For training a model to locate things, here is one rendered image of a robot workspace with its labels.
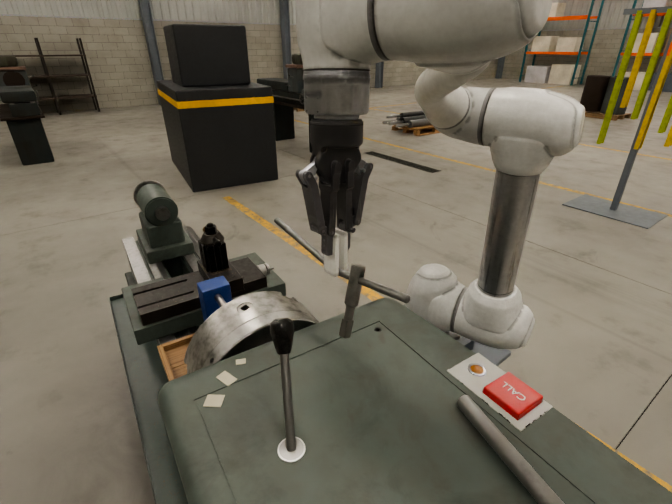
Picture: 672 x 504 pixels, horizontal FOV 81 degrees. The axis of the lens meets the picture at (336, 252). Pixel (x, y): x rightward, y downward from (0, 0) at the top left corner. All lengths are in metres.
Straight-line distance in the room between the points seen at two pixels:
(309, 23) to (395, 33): 0.11
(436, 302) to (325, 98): 0.88
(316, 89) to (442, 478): 0.50
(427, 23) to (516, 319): 0.95
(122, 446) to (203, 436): 1.76
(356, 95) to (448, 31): 0.14
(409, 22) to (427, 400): 0.49
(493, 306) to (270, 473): 0.84
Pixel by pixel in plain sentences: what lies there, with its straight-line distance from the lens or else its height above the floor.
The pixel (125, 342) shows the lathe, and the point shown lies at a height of 0.54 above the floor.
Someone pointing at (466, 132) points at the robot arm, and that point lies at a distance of 1.00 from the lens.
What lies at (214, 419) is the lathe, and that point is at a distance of 0.62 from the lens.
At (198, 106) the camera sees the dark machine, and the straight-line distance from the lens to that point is 5.35.
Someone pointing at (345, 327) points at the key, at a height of 1.33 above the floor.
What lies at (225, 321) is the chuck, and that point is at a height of 1.22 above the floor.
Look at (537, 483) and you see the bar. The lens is 0.57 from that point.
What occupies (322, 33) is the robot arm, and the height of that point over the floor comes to 1.73.
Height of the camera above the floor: 1.72
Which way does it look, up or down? 28 degrees down
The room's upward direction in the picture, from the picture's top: straight up
